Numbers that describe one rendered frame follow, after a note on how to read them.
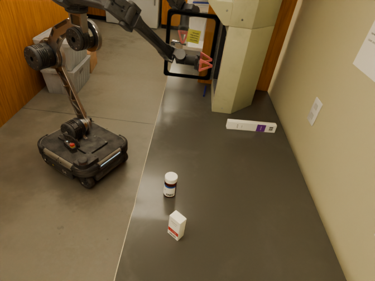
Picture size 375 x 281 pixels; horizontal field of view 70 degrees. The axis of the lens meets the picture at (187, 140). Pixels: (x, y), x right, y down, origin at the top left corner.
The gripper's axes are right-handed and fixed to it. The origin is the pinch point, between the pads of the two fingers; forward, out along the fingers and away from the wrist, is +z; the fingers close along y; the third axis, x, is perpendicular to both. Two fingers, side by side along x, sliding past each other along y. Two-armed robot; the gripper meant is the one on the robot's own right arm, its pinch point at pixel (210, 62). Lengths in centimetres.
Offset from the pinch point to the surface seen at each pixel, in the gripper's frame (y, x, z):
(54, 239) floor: -49, 117, -88
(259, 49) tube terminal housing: -5.8, -12.3, 23.4
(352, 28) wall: -38, -34, 48
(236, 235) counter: -94, 24, 12
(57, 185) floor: -3, 116, -107
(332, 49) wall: -30, -24, 48
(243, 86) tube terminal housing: -10.1, 7.0, 19.0
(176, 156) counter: -57, 24, -12
